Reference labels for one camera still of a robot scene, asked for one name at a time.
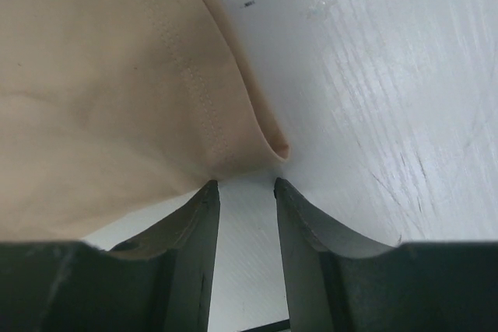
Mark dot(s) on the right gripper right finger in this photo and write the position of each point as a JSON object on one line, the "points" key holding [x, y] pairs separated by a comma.
{"points": [[337, 279]]}

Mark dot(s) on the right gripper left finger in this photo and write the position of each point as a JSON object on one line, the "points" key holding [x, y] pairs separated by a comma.
{"points": [[158, 280]]}

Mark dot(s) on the beige t shirt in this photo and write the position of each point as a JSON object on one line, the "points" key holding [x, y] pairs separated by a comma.
{"points": [[108, 106]]}

